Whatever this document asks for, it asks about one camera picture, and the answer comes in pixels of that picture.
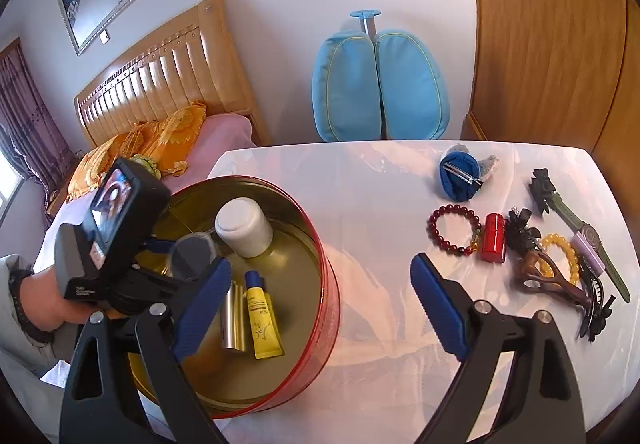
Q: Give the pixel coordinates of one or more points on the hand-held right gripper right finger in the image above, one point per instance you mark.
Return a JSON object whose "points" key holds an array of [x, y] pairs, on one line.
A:
{"points": [[440, 304]]}

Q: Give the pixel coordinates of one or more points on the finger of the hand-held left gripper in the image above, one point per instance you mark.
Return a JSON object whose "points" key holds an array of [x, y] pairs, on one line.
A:
{"points": [[165, 280], [160, 246]]}

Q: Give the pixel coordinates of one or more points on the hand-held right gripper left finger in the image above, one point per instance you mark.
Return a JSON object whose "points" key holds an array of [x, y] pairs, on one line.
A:
{"points": [[205, 304]]}

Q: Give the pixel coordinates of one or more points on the grey round compact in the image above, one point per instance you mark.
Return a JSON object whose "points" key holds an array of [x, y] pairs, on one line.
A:
{"points": [[192, 251]]}

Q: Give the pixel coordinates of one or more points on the small red cylinder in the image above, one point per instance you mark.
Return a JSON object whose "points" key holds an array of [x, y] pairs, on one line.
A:
{"points": [[495, 239]]}

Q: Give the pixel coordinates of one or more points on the red round tin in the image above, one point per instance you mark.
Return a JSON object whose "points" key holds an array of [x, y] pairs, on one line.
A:
{"points": [[295, 274]]}

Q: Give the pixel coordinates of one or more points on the black flower hair clip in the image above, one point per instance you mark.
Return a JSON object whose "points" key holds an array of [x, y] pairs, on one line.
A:
{"points": [[520, 229]]}

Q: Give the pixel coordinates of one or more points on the blue fabric pouch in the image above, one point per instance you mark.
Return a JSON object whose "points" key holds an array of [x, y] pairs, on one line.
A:
{"points": [[457, 184]]}

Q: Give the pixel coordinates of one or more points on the brown hair claw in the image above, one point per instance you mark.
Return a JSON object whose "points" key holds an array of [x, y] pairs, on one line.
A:
{"points": [[562, 289]]}

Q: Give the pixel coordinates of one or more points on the grey fuzzy hair accessory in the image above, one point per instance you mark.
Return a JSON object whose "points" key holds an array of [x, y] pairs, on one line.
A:
{"points": [[489, 167]]}

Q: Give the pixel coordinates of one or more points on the purple hair clip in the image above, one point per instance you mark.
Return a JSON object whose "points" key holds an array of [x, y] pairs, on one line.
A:
{"points": [[585, 249]]}

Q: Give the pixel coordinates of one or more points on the black hair claw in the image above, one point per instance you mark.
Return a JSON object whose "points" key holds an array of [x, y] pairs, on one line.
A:
{"points": [[595, 314]]}

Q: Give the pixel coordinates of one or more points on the black bow hair clip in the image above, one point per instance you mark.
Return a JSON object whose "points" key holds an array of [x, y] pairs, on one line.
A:
{"points": [[542, 186]]}

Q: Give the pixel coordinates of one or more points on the person's left forearm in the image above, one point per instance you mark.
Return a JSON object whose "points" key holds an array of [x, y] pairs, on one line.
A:
{"points": [[10, 324]]}

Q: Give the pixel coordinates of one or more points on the person's left hand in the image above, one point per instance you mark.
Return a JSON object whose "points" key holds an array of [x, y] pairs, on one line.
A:
{"points": [[42, 299]]}

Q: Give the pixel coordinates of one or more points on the gold metal cylinder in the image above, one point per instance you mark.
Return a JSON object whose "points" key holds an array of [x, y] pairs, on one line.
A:
{"points": [[234, 319]]}

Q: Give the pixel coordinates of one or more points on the green plush toy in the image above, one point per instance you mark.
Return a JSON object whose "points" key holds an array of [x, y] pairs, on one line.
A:
{"points": [[147, 164]]}

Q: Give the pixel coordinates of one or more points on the yellow tube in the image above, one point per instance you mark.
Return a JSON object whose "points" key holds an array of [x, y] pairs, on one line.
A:
{"points": [[262, 319]]}

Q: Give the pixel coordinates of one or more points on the orange pillow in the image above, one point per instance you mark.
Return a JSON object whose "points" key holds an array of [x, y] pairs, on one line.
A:
{"points": [[165, 134]]}

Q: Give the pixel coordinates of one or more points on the white jar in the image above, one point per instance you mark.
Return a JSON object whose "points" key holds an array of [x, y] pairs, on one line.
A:
{"points": [[245, 226]]}

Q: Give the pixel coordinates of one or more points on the window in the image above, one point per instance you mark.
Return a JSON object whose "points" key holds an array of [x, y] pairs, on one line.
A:
{"points": [[7, 179]]}

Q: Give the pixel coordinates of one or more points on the wooden bed headboard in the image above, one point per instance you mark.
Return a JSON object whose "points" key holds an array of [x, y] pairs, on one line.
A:
{"points": [[150, 84]]}

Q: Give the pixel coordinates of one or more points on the purple curtain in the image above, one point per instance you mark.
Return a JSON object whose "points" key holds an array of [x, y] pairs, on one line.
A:
{"points": [[30, 114]]}

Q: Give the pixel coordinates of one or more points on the blue chair backrest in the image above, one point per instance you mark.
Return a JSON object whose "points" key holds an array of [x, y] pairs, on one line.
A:
{"points": [[350, 84]]}

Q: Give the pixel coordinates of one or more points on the wooden wardrobe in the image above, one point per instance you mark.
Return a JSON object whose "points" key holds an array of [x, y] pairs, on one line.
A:
{"points": [[540, 49]]}

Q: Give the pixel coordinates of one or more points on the small wall tag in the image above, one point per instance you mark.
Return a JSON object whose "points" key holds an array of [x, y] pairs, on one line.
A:
{"points": [[104, 37]]}

